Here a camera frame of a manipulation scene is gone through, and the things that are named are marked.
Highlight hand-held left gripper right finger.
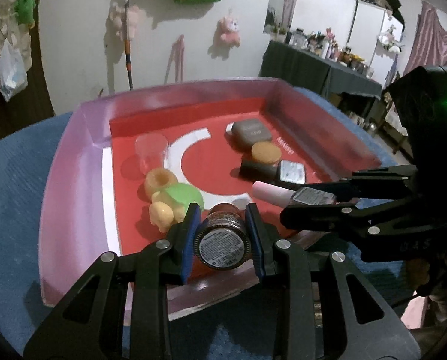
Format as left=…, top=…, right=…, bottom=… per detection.
left=245, top=202, right=423, bottom=360

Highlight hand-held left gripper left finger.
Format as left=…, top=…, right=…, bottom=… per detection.
left=23, top=202, right=203, bottom=360

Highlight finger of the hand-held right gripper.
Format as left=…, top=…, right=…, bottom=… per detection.
left=336, top=165, right=421, bottom=202
left=279, top=197, right=434, bottom=248

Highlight red glitter nail polish bottle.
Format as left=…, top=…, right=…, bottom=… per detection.
left=193, top=202, right=252, bottom=271

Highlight green turtle toy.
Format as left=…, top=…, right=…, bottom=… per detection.
left=149, top=184, right=205, bottom=233

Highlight pink-capped nail polish bottle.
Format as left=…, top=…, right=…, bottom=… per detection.
left=251, top=181, right=338, bottom=209

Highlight dark nail polish bottle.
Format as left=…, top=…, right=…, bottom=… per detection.
left=239, top=158, right=307, bottom=185

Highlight yellow ring-shaped cup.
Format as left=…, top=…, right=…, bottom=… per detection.
left=144, top=168, right=177, bottom=199

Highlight red cardboard box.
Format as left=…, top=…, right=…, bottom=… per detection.
left=39, top=77, right=382, bottom=321

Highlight round gold studded container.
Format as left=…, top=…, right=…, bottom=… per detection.
left=251, top=141, right=280, bottom=166

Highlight person's right hand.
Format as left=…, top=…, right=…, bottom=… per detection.
left=405, top=257, right=447, bottom=321

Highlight clear plastic cup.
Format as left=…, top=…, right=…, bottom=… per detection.
left=134, top=133, right=169, bottom=175

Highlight grey-brown earbuds case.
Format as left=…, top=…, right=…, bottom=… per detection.
left=231, top=119, right=273, bottom=151

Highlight pink curtain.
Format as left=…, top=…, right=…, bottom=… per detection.
left=401, top=2, right=447, bottom=83

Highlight white cabinet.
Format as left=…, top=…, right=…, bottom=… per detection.
left=349, top=0, right=404, bottom=83

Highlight table with dark cloth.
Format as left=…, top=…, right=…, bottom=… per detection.
left=259, top=40, right=382, bottom=100

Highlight row of bottles and jars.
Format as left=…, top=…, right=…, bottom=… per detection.
left=268, top=26, right=374, bottom=77

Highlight pink pig plush toy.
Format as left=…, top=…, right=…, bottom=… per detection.
left=218, top=16, right=242, bottom=47

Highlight dark wooden door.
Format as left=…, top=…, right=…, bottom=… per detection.
left=0, top=0, right=55, bottom=147

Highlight pale pink plush toy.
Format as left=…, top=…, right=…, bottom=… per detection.
left=109, top=0, right=139, bottom=40

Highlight clear plastic bag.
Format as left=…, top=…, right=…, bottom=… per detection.
left=0, top=37, right=28, bottom=102

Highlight green plush toy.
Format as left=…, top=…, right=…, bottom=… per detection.
left=14, top=0, right=36, bottom=29

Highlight pink hanging straps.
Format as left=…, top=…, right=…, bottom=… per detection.
left=165, top=34, right=184, bottom=83

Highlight mop handle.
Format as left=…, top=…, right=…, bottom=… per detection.
left=122, top=0, right=134, bottom=91

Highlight wall mirror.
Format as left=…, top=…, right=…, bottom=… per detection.
left=263, top=0, right=303, bottom=44

